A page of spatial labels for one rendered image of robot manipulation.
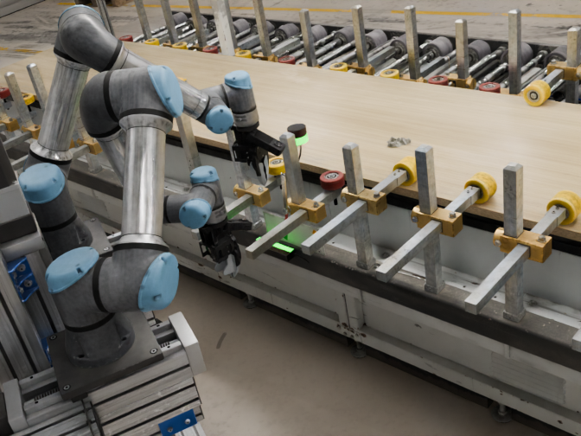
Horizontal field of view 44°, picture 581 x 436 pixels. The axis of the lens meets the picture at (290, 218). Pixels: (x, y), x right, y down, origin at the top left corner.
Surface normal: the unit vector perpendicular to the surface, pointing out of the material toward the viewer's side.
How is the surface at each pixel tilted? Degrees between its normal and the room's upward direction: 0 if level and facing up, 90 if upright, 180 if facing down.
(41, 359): 90
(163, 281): 96
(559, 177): 0
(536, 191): 0
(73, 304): 90
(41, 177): 8
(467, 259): 90
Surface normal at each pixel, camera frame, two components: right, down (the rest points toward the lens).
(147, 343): -0.17, -0.85
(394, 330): -0.66, 0.48
